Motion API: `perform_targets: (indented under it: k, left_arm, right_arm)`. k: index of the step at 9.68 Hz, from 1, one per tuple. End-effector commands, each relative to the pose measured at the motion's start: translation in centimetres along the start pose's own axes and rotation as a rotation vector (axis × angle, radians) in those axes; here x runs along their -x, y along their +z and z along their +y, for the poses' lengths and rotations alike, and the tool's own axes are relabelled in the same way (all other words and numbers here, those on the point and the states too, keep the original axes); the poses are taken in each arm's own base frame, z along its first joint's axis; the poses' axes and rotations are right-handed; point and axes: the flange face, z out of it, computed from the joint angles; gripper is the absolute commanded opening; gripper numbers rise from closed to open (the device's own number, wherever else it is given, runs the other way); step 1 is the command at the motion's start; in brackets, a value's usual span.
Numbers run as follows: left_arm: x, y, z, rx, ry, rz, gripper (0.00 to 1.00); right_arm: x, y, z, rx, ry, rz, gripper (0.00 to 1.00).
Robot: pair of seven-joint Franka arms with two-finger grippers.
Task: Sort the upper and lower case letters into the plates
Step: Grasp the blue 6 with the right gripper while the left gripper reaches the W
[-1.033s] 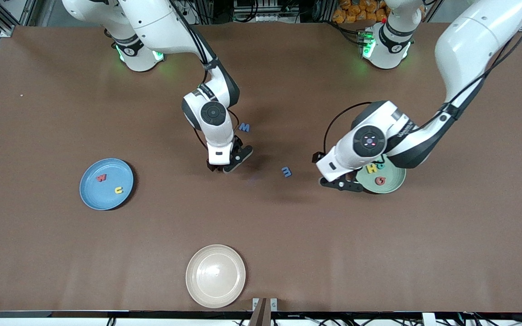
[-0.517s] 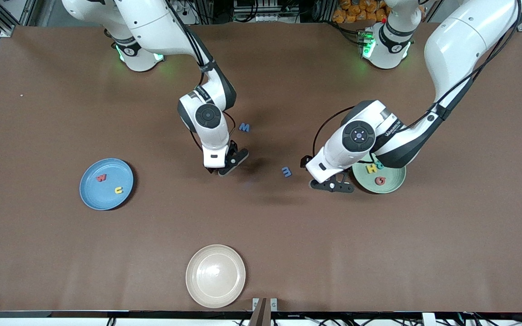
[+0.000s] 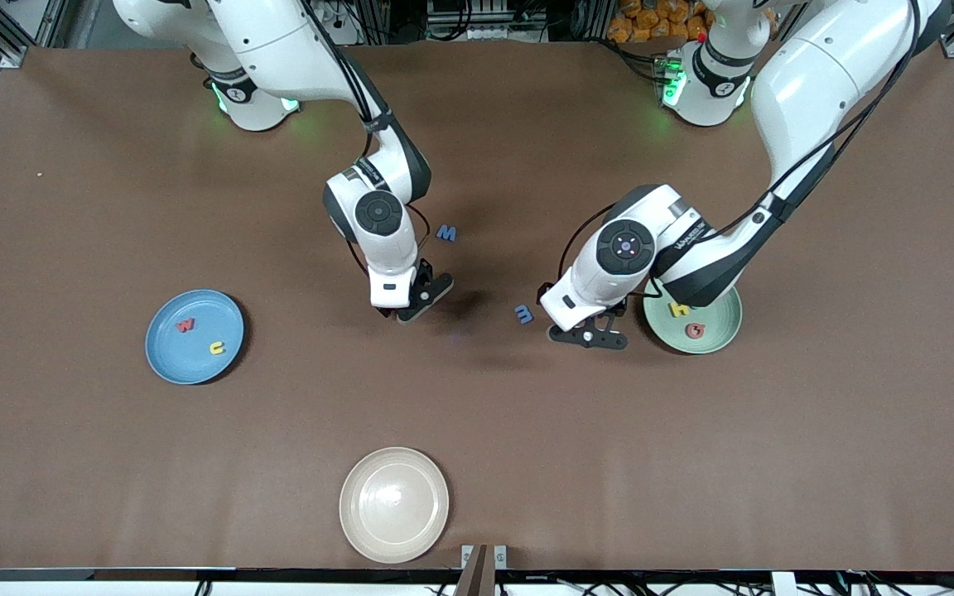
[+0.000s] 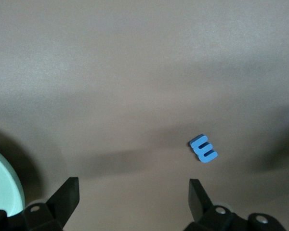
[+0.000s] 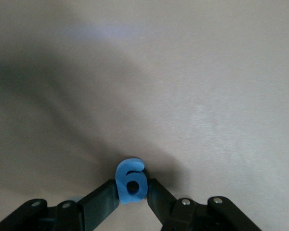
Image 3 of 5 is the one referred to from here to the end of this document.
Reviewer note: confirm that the pink foam uppercase Q letter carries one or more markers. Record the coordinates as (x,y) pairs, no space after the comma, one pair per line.
(691,331)

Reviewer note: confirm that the brown wedge-shaped pole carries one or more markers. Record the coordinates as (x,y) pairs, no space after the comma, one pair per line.
(474,575)

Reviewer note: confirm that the blue foam uppercase W letter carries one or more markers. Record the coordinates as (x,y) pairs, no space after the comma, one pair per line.
(446,233)

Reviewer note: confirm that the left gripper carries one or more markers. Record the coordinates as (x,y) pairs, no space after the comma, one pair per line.
(542,290)

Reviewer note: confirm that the yellow foam uppercase H letter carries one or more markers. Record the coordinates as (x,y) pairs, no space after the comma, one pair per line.
(680,311)

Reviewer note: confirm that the small white box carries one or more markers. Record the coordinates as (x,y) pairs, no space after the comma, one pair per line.
(783,583)

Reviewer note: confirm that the grey metal edge bracket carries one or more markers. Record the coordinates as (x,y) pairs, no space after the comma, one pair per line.
(500,556)

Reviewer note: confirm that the blue foam lowercase m letter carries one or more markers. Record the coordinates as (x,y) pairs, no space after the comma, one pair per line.
(523,314)

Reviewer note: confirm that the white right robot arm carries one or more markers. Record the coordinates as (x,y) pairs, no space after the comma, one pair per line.
(295,50)

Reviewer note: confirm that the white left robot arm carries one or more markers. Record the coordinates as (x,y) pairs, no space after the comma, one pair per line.
(825,91)

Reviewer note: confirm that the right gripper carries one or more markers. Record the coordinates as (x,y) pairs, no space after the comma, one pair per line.
(424,276)

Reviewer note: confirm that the beige plate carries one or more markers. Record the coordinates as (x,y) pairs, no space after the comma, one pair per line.
(394,505)

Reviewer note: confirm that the red foam lowercase w letter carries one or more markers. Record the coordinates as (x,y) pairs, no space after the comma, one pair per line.
(185,325)

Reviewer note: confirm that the orange packets pile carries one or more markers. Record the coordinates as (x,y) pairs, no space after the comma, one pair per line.
(651,21)

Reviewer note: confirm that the green plate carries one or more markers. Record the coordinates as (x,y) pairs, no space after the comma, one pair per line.
(721,331)

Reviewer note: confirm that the blue plate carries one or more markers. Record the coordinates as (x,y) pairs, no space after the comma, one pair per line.
(195,364)

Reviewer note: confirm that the brown table cover sheet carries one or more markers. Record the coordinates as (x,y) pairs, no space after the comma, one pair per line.
(692,463)

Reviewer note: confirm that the metal table edge rail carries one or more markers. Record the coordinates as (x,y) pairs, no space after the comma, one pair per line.
(113,573)

